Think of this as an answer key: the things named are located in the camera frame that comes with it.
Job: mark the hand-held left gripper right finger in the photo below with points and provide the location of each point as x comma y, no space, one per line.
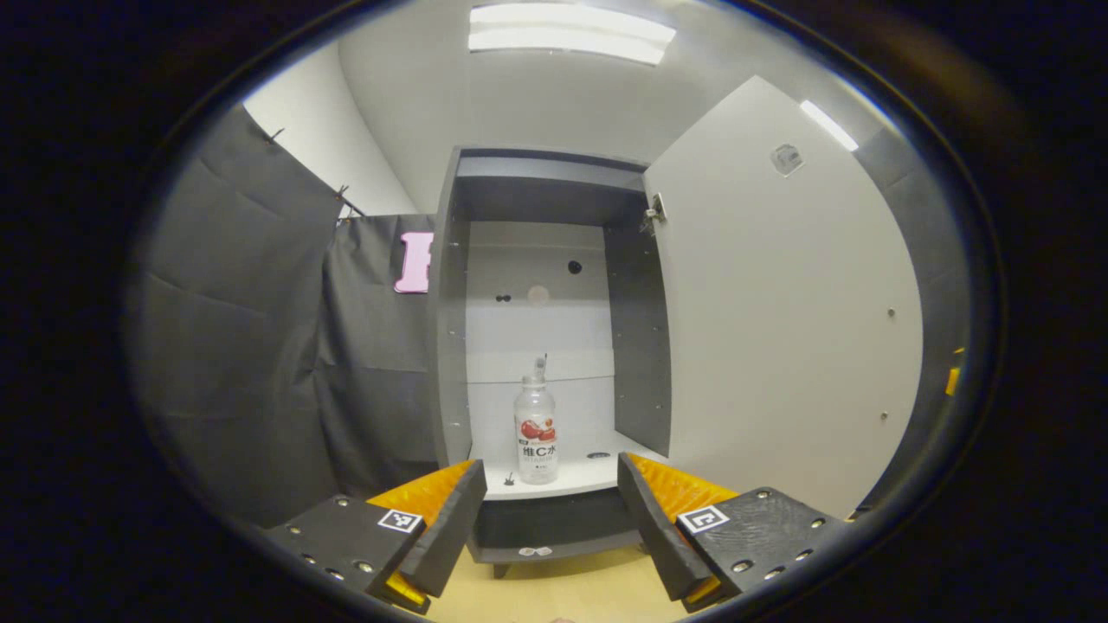
653,536

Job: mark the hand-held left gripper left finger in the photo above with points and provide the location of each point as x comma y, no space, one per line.
454,536

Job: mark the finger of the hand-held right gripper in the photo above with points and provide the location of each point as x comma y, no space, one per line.
953,381

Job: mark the clear plastic bottle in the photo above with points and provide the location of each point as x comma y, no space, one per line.
537,433

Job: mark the dark grey cabinet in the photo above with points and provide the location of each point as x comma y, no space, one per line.
450,346

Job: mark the white cabinet shelf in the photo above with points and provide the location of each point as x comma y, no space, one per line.
589,472

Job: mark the metal door hinge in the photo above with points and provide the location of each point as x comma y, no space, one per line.
654,212

